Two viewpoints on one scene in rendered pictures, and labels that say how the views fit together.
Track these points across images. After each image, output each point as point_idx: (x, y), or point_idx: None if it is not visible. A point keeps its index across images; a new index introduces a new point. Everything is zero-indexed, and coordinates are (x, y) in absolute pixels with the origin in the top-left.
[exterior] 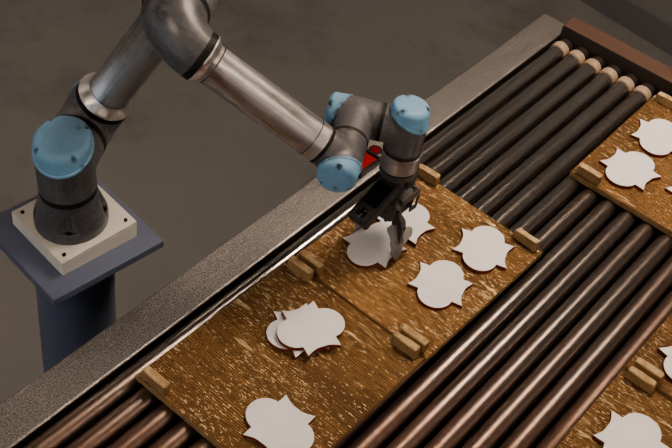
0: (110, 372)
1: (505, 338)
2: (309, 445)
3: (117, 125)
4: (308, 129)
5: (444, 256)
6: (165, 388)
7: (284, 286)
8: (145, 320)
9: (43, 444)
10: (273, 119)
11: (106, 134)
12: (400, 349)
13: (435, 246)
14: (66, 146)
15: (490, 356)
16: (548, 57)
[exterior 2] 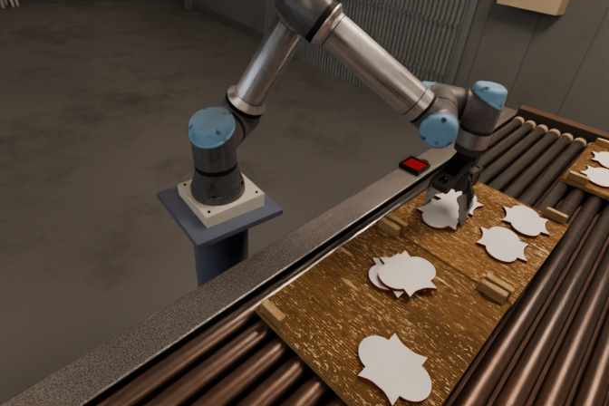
0: (232, 304)
1: (570, 290)
2: (428, 391)
3: (254, 120)
4: (415, 87)
5: (496, 225)
6: (281, 321)
7: (378, 239)
8: (266, 261)
9: (157, 374)
10: (385, 76)
11: (246, 125)
12: (488, 294)
13: (487, 217)
14: (213, 123)
15: (565, 305)
16: (514, 122)
